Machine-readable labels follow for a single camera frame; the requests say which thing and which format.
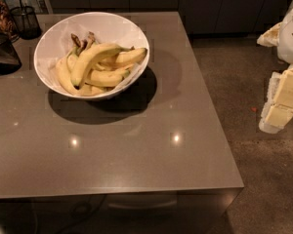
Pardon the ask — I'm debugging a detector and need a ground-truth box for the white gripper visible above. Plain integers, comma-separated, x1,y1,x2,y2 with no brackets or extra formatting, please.
257,8,293,134

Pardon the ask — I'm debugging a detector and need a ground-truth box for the white ceramic bowl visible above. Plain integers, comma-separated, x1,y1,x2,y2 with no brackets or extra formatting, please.
34,12,149,100

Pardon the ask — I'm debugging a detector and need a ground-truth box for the small back yellow banana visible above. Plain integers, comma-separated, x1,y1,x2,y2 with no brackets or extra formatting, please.
66,47,78,71

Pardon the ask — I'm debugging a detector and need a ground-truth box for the black mesh pen cup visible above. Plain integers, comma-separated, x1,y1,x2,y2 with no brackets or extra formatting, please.
10,6,42,40

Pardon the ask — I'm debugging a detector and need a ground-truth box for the dark black container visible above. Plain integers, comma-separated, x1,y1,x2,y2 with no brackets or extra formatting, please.
0,33,21,75

